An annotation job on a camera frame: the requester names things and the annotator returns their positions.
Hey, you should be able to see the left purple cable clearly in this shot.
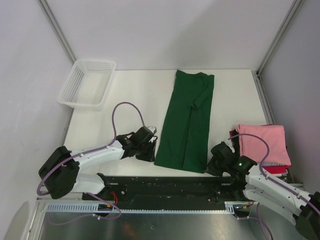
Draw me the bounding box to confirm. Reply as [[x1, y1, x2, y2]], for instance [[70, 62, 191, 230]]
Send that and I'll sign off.
[[36, 101, 148, 226]]

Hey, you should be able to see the grey cable duct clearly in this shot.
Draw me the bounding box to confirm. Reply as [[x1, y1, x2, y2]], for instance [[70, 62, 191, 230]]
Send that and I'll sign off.
[[45, 201, 250, 214]]

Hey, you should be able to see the left aluminium frame post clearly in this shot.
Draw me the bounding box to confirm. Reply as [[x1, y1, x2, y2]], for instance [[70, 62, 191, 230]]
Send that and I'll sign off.
[[37, 0, 77, 64]]

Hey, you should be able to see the aluminium frame post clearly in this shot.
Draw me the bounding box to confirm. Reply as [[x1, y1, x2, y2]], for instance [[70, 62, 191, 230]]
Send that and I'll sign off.
[[256, 0, 305, 76], [37, 0, 77, 64]]

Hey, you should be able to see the right aluminium frame post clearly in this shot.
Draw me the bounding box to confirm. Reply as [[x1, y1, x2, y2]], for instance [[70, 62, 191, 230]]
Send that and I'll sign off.
[[256, 0, 305, 76]]

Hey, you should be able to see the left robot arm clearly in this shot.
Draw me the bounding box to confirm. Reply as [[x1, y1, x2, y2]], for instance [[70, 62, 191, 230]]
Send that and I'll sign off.
[[36, 137, 157, 200]]

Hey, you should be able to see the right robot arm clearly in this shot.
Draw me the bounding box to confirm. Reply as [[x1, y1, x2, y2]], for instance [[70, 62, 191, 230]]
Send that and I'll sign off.
[[206, 154, 320, 240]]

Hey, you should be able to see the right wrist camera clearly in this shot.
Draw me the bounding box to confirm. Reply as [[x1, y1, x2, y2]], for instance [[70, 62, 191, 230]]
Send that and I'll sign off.
[[211, 141, 236, 158]]

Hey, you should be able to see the pink folded t shirt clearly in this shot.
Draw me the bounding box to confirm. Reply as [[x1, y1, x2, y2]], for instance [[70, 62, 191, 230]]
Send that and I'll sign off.
[[236, 124, 291, 166]]

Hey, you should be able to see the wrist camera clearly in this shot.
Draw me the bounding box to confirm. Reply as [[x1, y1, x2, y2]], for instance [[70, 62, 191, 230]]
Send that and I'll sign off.
[[135, 126, 157, 144], [211, 141, 236, 158]]

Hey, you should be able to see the white plastic basket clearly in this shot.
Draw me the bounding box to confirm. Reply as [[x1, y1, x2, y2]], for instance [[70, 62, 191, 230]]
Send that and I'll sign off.
[[57, 58, 117, 111]]

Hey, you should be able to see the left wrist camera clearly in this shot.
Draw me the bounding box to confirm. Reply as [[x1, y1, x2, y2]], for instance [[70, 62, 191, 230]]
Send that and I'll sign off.
[[135, 126, 157, 144]]

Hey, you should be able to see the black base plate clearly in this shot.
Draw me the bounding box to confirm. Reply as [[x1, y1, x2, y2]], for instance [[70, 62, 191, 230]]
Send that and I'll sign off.
[[97, 175, 254, 210]]

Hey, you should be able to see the green t shirt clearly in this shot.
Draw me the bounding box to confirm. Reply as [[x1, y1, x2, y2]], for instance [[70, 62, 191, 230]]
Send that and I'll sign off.
[[154, 70, 215, 173]]

